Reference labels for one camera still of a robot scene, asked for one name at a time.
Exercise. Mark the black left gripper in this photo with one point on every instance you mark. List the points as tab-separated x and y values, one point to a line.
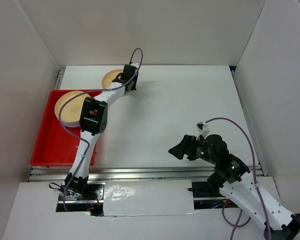
135	78

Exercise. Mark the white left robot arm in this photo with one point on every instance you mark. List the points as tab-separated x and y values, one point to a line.
93	122

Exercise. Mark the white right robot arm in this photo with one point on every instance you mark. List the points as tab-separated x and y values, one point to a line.
235	181

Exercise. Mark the red plastic bin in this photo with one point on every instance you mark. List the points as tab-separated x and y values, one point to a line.
54	147

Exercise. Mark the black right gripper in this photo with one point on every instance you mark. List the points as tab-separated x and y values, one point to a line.
186	146

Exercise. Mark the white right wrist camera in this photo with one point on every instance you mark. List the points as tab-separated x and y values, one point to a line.
203	129

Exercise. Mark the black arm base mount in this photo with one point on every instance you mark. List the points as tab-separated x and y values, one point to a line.
201	192

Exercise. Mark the orange plate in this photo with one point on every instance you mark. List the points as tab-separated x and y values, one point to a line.
109	77
71	113

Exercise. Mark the white foam cover panel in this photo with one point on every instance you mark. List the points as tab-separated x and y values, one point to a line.
148	198

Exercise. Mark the aluminium table rail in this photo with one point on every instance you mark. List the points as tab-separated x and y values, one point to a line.
44	174

